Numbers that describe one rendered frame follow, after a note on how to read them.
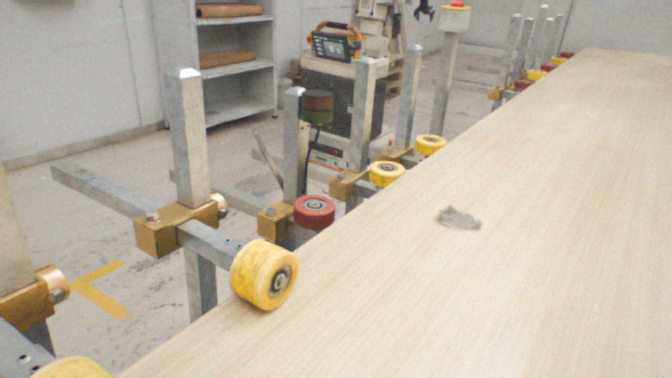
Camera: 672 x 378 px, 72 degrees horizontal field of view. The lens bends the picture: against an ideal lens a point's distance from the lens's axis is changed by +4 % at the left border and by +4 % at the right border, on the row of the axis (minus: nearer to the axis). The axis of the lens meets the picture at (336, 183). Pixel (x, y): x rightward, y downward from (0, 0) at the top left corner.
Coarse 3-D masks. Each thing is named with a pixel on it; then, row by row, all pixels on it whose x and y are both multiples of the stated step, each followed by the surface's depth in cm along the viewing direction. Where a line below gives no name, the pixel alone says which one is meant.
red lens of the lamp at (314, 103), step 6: (306, 96) 79; (306, 102) 80; (312, 102) 79; (318, 102) 79; (324, 102) 80; (330, 102) 80; (306, 108) 80; (312, 108) 80; (318, 108) 80; (324, 108) 80; (330, 108) 81
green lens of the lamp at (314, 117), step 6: (300, 114) 83; (306, 114) 81; (312, 114) 80; (318, 114) 80; (324, 114) 81; (330, 114) 82; (306, 120) 81; (312, 120) 81; (318, 120) 81; (324, 120) 81; (330, 120) 82
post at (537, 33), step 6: (540, 6) 232; (546, 6) 231; (540, 12) 233; (546, 12) 233; (540, 18) 234; (540, 24) 235; (534, 30) 237; (540, 30) 236; (534, 36) 238; (540, 36) 237; (534, 42) 239; (534, 48) 240; (528, 54) 242; (534, 54) 241; (528, 60) 243; (534, 60) 244; (528, 66) 244
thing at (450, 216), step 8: (448, 208) 85; (440, 216) 83; (448, 216) 85; (456, 216) 83; (464, 216) 82; (472, 216) 84; (448, 224) 82; (456, 224) 82; (464, 224) 81; (472, 224) 82; (480, 224) 82
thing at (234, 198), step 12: (228, 192) 98; (240, 192) 98; (228, 204) 98; (240, 204) 96; (252, 204) 94; (264, 204) 94; (252, 216) 95; (288, 228) 90; (300, 228) 88; (324, 228) 87
